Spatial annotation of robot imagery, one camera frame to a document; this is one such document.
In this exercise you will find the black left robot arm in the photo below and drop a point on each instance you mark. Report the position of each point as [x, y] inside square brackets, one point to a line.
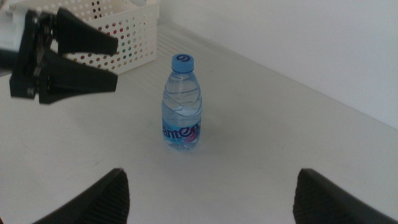
[7, 59]

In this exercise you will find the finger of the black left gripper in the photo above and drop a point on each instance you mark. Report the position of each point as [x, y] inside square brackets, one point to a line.
[81, 37]
[74, 82]

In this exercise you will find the white perforated plastic basket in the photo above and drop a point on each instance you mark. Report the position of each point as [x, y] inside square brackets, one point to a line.
[130, 37]

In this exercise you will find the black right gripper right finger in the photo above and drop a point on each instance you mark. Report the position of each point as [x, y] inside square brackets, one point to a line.
[323, 202]

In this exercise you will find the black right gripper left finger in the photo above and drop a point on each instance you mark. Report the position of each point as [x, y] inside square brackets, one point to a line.
[102, 205]

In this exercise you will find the clear water bottle blue cap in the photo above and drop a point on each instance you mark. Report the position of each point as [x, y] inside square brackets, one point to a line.
[182, 112]

